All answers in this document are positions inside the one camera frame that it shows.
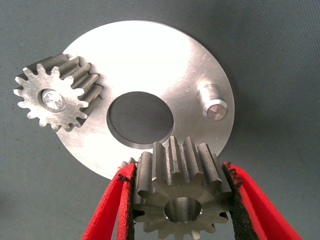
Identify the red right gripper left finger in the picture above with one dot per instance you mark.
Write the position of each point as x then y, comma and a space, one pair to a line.
105, 212

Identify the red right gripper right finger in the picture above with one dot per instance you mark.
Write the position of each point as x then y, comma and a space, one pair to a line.
260, 215

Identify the dark steel gear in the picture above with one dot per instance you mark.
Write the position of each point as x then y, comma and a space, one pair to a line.
180, 185

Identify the small silver steel gear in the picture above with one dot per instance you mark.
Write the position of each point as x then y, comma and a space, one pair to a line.
124, 165
50, 100

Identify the round metal plate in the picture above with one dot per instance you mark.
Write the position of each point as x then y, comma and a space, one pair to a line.
150, 62

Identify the dark grey table cloth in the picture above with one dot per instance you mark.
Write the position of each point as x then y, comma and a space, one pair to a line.
262, 50

